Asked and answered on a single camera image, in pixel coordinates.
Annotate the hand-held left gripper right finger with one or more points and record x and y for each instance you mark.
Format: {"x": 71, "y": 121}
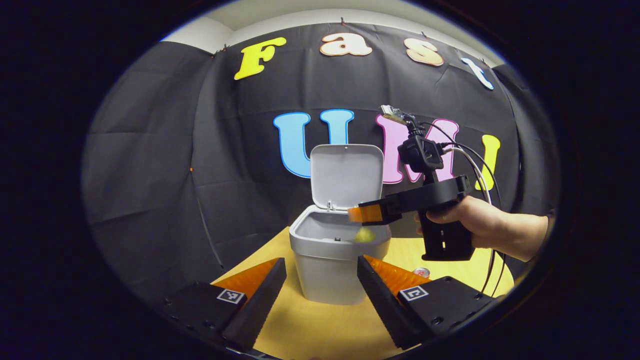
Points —
{"x": 382, "y": 305}

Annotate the white desktop garbage bin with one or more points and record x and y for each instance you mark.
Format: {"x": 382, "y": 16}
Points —
{"x": 330, "y": 270}

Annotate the red pop can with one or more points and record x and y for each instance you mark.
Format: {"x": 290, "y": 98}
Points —
{"x": 421, "y": 272}

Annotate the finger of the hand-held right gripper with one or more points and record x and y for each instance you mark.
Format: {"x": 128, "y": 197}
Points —
{"x": 390, "y": 207}

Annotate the yellowish paper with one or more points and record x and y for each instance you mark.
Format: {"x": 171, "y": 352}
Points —
{"x": 364, "y": 235}

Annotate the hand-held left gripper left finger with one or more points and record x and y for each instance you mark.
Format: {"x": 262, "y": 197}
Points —
{"x": 262, "y": 305}

